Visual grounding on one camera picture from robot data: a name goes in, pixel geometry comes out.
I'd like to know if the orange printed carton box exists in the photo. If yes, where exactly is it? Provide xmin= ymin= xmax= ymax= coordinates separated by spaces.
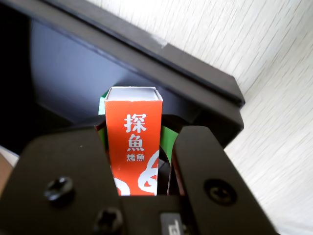
xmin=104 ymin=86 xmax=164 ymax=196

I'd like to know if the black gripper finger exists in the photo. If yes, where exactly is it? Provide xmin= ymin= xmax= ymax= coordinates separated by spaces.
xmin=0 ymin=90 xmax=123 ymax=235
xmin=159 ymin=114 xmax=279 ymax=235

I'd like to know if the black box tray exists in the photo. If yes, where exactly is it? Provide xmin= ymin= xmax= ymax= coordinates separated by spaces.
xmin=0 ymin=0 xmax=245 ymax=157

